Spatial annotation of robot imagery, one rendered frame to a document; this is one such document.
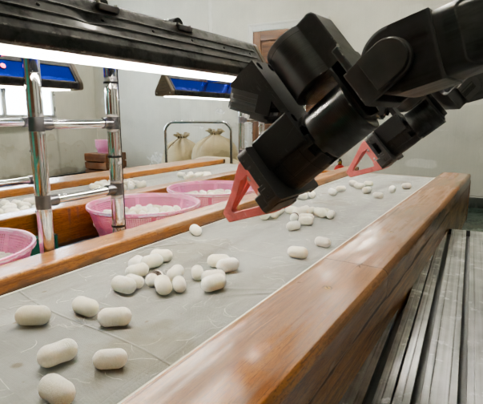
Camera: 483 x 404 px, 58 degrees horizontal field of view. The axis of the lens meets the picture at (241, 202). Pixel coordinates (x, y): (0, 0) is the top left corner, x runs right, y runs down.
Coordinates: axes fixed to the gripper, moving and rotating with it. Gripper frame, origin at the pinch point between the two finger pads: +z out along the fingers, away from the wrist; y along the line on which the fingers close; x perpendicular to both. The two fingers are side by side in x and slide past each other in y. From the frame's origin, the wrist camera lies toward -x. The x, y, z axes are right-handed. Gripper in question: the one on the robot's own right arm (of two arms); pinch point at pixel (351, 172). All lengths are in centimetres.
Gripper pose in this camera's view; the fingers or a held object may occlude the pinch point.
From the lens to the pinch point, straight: 92.3
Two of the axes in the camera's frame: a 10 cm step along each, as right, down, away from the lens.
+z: -6.6, 5.5, 5.1
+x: 5.4, 8.2, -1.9
